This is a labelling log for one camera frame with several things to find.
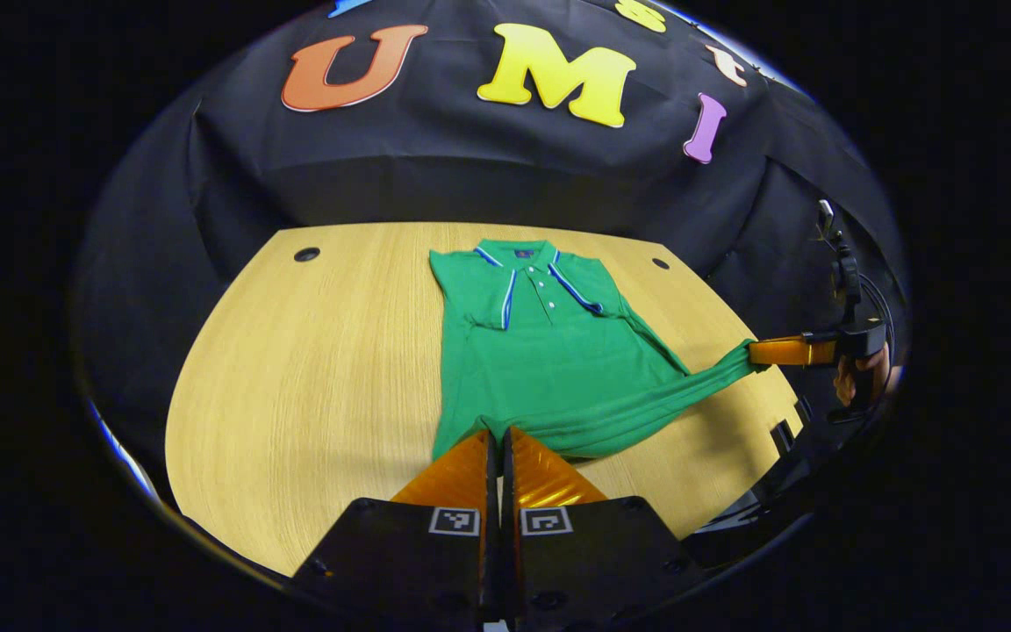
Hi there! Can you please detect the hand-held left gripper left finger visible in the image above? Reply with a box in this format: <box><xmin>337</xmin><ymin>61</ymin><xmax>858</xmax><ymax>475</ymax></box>
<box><xmin>290</xmin><ymin>427</ymin><xmax>500</xmax><ymax>632</ymax></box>

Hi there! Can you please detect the black backdrop cloth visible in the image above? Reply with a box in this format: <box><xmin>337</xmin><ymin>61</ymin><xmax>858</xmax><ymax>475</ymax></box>
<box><xmin>71</xmin><ymin>0</ymin><xmax>910</xmax><ymax>510</ymax></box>

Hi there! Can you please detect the green T-shirt with blue trim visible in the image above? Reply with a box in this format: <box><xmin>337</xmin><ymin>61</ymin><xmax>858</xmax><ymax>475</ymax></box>
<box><xmin>429</xmin><ymin>239</ymin><xmax>770</xmax><ymax>462</ymax></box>

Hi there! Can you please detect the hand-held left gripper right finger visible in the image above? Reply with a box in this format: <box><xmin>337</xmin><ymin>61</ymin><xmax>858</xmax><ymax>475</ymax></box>
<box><xmin>502</xmin><ymin>427</ymin><xmax>705</xmax><ymax>632</ymax></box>

